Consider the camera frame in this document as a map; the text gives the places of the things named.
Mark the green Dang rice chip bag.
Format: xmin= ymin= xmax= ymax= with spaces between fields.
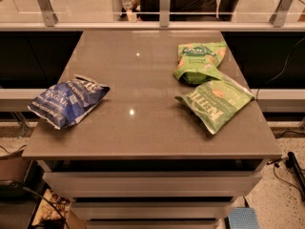
xmin=173 ymin=42 xmax=227 ymax=85

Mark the green Kettle potato chip bag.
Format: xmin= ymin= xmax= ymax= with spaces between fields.
xmin=175 ymin=73 xmax=254 ymax=135

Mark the blue Kettle chip bag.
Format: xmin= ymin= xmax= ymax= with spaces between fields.
xmin=28 ymin=74 xmax=111 ymax=130

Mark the grey drawer cabinet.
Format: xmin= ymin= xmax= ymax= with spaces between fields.
xmin=38 ymin=156 xmax=266 ymax=228

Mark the person in dark shirt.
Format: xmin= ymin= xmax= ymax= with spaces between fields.
xmin=112 ymin=0 xmax=238 ymax=22

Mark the blue textured floor pad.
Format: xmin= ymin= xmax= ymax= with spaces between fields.
xmin=227 ymin=207 xmax=259 ymax=229

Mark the box of snack packets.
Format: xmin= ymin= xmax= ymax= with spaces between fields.
xmin=31 ymin=189 xmax=71 ymax=229

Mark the black power strip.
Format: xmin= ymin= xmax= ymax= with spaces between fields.
xmin=286 ymin=152 xmax=305 ymax=201

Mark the middle metal railing bracket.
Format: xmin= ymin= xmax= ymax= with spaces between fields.
xmin=159 ymin=0 xmax=171 ymax=28

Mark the metal railing bracket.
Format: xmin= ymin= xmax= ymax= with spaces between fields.
xmin=37 ymin=0 xmax=58 ymax=27
xmin=269 ymin=0 xmax=294 ymax=28
xmin=159 ymin=0 xmax=171 ymax=28

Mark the left metal railing bracket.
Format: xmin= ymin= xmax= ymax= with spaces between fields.
xmin=37 ymin=0 xmax=58 ymax=27

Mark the black floor cable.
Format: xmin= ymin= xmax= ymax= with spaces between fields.
xmin=266 ymin=157 xmax=305 ymax=202

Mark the right metal railing bracket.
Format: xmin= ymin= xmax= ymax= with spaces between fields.
xmin=269 ymin=0 xmax=294 ymax=28

